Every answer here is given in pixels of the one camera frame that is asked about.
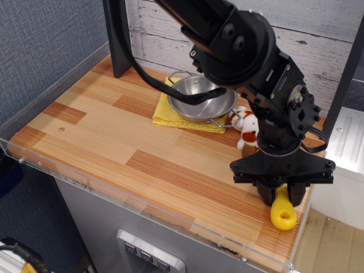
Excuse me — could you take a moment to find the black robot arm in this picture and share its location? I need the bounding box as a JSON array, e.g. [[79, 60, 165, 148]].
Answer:
[[159, 1, 336, 206]]

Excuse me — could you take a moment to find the white ridged side counter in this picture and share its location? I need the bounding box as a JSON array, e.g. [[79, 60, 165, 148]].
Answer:
[[311, 107, 363, 230]]

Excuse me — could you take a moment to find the brown white plush dog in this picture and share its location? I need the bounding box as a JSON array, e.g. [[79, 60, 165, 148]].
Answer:
[[228, 106, 259, 158]]

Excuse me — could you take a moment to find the dark left shelf post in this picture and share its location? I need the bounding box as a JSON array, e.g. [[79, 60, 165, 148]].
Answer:
[[102, 0, 132, 78]]

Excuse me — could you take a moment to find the stainless steel bowl with handles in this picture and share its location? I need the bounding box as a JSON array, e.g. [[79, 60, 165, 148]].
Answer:
[[168, 71, 238, 128]]

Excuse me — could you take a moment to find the dark right shelf post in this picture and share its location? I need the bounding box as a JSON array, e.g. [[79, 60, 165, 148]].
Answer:
[[322, 18, 363, 139]]

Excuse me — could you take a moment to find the yellow handled white toy knife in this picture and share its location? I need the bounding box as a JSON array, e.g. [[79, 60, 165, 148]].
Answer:
[[270, 185, 297, 231]]

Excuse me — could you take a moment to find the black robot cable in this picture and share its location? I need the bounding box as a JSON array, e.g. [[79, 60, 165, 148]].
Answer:
[[107, 0, 228, 105]]

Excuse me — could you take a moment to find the silver dispenser button panel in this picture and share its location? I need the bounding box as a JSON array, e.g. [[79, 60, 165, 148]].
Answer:
[[116, 229, 187, 273]]

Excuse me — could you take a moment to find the yellow folded cloth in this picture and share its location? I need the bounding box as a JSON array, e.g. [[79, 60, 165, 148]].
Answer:
[[152, 93, 226, 134]]

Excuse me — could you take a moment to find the silver toy fridge cabinet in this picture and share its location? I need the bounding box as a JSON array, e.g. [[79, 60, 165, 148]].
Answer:
[[56, 179, 287, 272]]

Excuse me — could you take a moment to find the dark shelf post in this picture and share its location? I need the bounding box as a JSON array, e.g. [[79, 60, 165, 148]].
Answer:
[[322, 18, 363, 139], [102, 0, 132, 78]]

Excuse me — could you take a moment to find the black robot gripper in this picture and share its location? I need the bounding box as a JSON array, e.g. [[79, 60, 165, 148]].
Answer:
[[230, 149, 336, 206]]

